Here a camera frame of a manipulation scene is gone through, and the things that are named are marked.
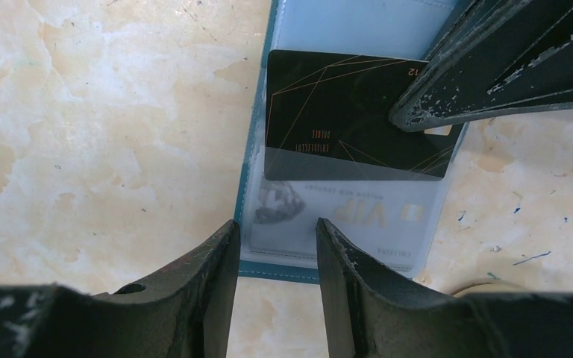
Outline blue card holder wallet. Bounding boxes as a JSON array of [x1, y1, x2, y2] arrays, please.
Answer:
[[235, 1, 460, 283]]

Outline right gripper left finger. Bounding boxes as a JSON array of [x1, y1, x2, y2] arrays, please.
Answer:
[[0, 221, 240, 357]]

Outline white card black stripe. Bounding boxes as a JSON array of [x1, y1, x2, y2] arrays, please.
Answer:
[[251, 180, 438, 262]]

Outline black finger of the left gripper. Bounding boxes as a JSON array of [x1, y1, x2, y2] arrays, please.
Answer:
[[389, 0, 573, 132]]

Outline beige oval card tray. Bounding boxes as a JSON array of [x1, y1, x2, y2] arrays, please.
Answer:
[[450, 280, 529, 297]]

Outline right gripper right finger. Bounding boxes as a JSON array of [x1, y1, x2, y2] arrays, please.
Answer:
[[316, 219, 573, 357]]

